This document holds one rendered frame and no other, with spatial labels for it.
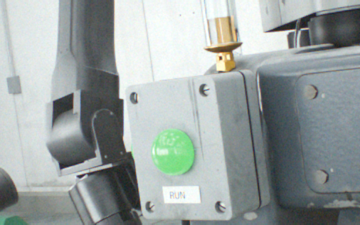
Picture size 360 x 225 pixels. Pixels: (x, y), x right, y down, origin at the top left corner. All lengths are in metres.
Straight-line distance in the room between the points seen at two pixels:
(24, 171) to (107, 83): 8.05
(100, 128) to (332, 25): 0.30
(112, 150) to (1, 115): 8.22
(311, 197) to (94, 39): 0.41
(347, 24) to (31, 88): 8.04
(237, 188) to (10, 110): 8.44
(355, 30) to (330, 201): 0.15
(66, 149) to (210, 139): 0.37
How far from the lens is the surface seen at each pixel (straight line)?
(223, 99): 0.50
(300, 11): 0.71
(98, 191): 0.84
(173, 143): 0.50
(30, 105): 8.65
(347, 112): 0.50
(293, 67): 0.52
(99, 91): 0.85
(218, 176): 0.50
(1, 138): 9.11
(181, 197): 0.52
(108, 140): 0.84
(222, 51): 0.58
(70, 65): 0.87
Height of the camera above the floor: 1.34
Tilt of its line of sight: 3 degrees down
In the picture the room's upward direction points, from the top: 8 degrees counter-clockwise
